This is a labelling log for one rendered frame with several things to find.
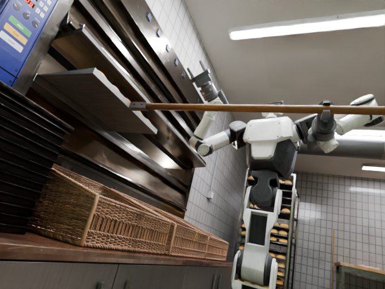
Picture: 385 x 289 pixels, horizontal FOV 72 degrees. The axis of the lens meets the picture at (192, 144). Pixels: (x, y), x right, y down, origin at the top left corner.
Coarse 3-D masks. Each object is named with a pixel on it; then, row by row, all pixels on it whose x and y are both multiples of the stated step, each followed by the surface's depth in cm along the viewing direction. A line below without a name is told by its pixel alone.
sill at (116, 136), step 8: (40, 80) 114; (48, 88) 117; (56, 88) 121; (56, 96) 121; (64, 96) 125; (72, 104) 130; (80, 112) 135; (88, 112) 140; (96, 120) 145; (104, 128) 151; (112, 136) 158; (120, 136) 165; (128, 144) 173; (136, 152) 181; (152, 160) 201; (160, 168) 212; (168, 176) 226; (184, 184) 257
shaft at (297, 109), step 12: (156, 108) 120; (168, 108) 117; (180, 108) 115; (192, 108) 113; (204, 108) 111; (216, 108) 108; (228, 108) 106; (240, 108) 104; (252, 108) 103; (264, 108) 101; (276, 108) 99; (288, 108) 97; (300, 108) 96; (312, 108) 94; (324, 108) 93; (336, 108) 91; (348, 108) 90; (360, 108) 88; (372, 108) 87; (384, 108) 86
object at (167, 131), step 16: (80, 32) 115; (64, 48) 124; (80, 48) 124; (96, 48) 123; (80, 64) 134; (96, 64) 133; (112, 64) 133; (112, 80) 145; (128, 80) 145; (128, 96) 158; (144, 96) 161; (144, 112) 174; (160, 128) 194; (176, 144) 219; (192, 160) 250
